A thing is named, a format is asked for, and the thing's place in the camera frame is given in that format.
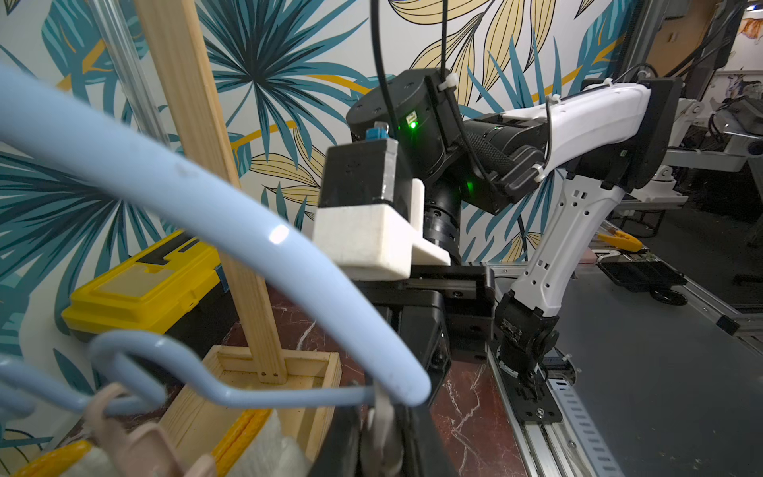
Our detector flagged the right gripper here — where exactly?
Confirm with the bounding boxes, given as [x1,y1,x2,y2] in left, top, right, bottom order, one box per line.
[357,266,495,405]

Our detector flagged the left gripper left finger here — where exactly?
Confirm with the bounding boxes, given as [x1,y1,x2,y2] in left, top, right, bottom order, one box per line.
[307,407,362,477]

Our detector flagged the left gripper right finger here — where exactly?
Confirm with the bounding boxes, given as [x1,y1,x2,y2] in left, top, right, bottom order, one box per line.
[401,405,458,477]

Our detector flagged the light blue clip hanger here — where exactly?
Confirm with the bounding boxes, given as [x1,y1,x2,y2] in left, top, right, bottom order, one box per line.
[1,67,431,415]

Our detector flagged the white glove back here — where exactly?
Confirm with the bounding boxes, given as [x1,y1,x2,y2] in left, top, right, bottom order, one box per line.
[360,382,405,476]

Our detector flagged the white glove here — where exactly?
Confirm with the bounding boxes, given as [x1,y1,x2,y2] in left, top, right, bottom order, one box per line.
[212,409,312,477]
[360,382,405,476]
[13,441,120,477]

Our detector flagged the white glove bottom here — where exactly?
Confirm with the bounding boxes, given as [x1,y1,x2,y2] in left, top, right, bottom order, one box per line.
[212,409,312,477]

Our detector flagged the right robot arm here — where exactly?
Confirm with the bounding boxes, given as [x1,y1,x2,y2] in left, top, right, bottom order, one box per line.
[346,69,683,396]

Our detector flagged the wooden hanging rack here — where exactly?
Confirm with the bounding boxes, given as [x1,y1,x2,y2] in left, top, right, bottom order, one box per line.
[135,1,342,459]

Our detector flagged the yellow black toolbox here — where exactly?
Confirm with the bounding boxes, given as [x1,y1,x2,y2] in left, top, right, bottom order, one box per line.
[62,231,238,358]

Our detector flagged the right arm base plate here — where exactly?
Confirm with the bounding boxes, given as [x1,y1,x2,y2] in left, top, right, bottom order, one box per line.
[498,354,577,425]

